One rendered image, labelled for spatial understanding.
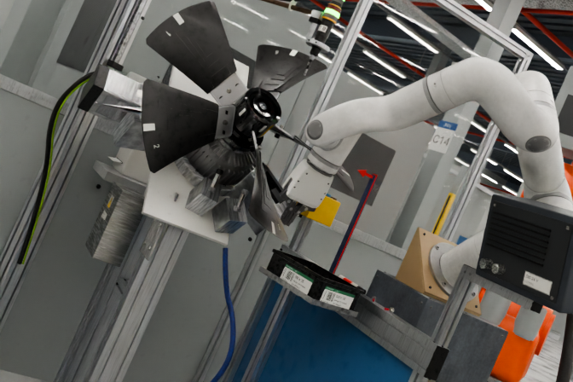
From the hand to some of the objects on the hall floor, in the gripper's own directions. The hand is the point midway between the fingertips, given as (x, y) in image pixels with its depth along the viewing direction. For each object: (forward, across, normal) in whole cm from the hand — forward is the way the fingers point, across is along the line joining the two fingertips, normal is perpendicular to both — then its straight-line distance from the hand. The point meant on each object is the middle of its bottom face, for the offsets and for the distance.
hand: (288, 217), depth 179 cm
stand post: (+110, -16, +23) cm, 114 cm away
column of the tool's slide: (+118, -43, +47) cm, 134 cm away
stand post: (+103, -16, +1) cm, 104 cm away
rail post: (+110, +34, +22) cm, 117 cm away
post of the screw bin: (+97, +16, -20) cm, 100 cm away
